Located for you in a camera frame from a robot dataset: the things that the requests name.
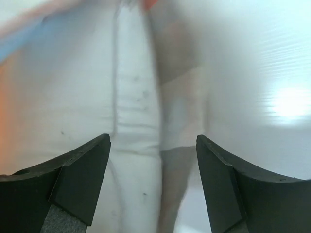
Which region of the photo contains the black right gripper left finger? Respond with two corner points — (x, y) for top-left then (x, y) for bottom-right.
(0, 134), (111, 233)

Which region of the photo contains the white pillow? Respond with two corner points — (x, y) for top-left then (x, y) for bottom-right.
(0, 0), (161, 233)

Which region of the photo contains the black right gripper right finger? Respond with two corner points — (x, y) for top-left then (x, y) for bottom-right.
(196, 135), (311, 233)

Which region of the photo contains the orange grey checked pillowcase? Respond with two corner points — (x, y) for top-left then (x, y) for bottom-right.
(0, 0), (214, 233)

